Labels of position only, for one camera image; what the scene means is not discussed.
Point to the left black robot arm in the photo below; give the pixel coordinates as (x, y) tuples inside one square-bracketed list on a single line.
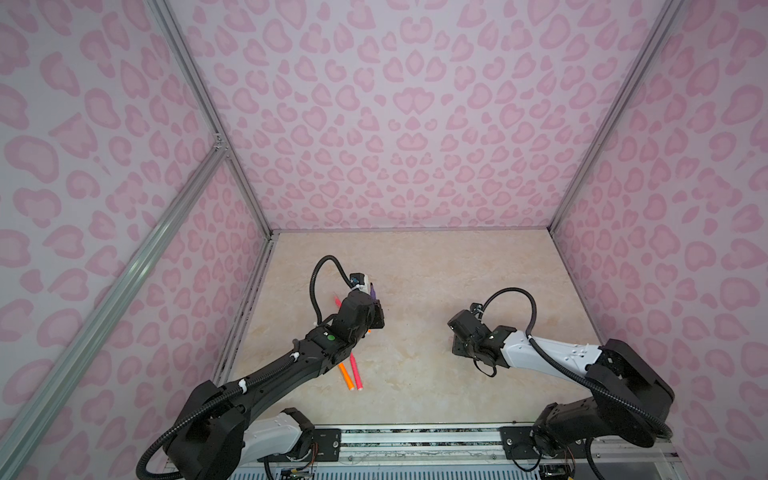
[(220, 427)]

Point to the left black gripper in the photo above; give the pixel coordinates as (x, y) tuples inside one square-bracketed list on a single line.
[(378, 320)]

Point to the orange highlighter pen left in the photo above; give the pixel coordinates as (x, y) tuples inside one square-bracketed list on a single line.
[(346, 376)]

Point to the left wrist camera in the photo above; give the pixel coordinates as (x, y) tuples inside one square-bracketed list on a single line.
[(361, 282)]

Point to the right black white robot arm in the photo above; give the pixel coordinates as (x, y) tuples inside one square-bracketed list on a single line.
[(627, 398)]

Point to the diagonal aluminium frame bar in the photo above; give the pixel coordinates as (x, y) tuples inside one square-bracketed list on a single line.
[(38, 414)]

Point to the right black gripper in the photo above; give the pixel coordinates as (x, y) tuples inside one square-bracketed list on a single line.
[(456, 344)]

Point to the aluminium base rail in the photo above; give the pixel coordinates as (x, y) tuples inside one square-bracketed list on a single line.
[(465, 451)]

